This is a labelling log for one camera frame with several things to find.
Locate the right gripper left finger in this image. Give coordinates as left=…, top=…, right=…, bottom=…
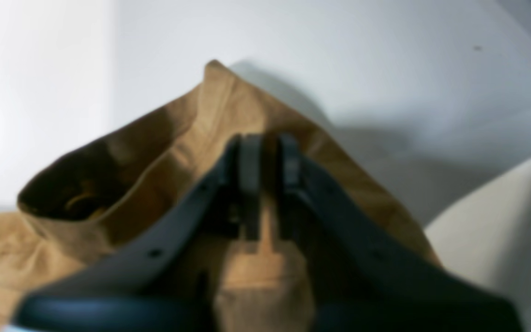
left=12, top=135, right=263, bottom=332

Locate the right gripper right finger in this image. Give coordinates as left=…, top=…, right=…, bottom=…
left=277, top=134, right=523, bottom=332

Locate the brown t-shirt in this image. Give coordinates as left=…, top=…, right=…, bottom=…
left=0, top=60, right=441, bottom=330

